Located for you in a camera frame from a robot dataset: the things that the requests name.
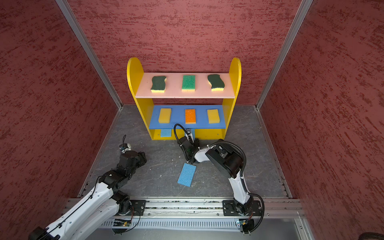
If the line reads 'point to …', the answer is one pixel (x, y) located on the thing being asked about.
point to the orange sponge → (190, 117)
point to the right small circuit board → (242, 222)
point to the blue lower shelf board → (178, 116)
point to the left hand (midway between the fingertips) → (141, 157)
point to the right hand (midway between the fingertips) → (189, 142)
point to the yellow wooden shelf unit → (200, 101)
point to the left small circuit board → (121, 223)
